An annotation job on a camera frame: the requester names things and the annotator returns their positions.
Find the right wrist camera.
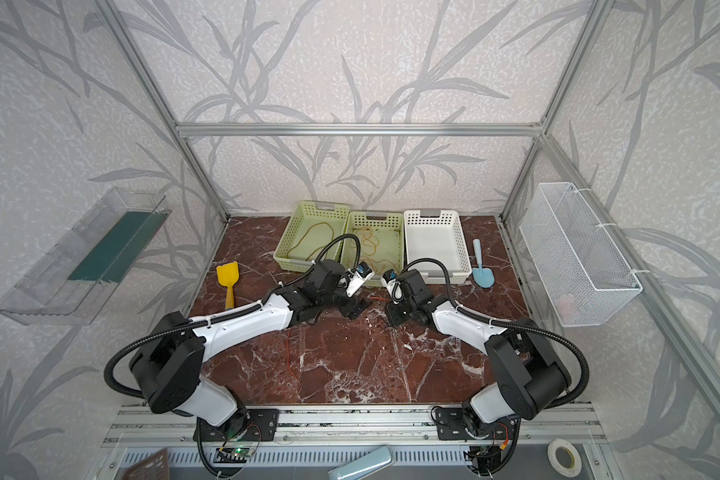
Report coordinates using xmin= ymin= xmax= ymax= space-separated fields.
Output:
xmin=381 ymin=269 xmax=403 ymax=303

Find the light blue plastic scoop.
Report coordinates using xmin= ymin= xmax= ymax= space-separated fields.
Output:
xmin=472 ymin=238 xmax=495 ymax=289

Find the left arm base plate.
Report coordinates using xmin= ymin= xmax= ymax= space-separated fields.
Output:
xmin=193 ymin=407 xmax=280 ymax=443

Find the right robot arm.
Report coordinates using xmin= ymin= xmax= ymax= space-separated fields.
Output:
xmin=382 ymin=258 xmax=590 ymax=436

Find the white tape roll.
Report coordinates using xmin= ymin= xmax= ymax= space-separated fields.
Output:
xmin=547 ymin=439 xmax=583 ymax=478

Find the green perforated basket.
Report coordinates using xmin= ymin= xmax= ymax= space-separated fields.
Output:
xmin=345 ymin=211 xmax=405 ymax=288
xmin=273 ymin=201 xmax=350 ymax=273

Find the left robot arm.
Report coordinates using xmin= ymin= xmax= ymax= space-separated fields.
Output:
xmin=103 ymin=234 xmax=374 ymax=436

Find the middle green perforated basket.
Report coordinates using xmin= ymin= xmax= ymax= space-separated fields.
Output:
xmin=345 ymin=211 xmax=405 ymax=288

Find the orange cable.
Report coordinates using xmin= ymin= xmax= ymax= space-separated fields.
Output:
xmin=353 ymin=226 xmax=397 ymax=274

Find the yellow plastic scoop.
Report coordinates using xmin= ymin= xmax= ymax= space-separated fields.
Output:
xmin=216 ymin=262 xmax=239 ymax=310

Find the clear plastic wall shelf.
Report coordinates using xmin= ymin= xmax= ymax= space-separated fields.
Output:
xmin=0 ymin=187 xmax=171 ymax=326

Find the light blue flat bar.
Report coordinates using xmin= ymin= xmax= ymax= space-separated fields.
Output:
xmin=328 ymin=446 xmax=394 ymax=480

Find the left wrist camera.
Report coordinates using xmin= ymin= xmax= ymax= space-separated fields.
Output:
xmin=345 ymin=261 xmax=374 ymax=297

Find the left green perforated basket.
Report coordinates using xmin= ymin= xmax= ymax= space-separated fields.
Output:
xmin=273 ymin=201 xmax=350 ymax=273

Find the brown perforated board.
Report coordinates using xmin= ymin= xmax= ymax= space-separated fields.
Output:
xmin=122 ymin=448 xmax=170 ymax=480

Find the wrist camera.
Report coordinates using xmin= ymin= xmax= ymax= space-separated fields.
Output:
xmin=381 ymin=269 xmax=403 ymax=303
xmin=345 ymin=261 xmax=374 ymax=297

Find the white perforated basket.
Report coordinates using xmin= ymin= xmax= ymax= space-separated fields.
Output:
xmin=403 ymin=210 xmax=472 ymax=285

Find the white wire mesh basket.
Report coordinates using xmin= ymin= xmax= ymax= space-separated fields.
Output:
xmin=520 ymin=182 xmax=643 ymax=327

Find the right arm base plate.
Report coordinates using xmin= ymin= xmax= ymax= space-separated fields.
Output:
xmin=430 ymin=405 xmax=521 ymax=441

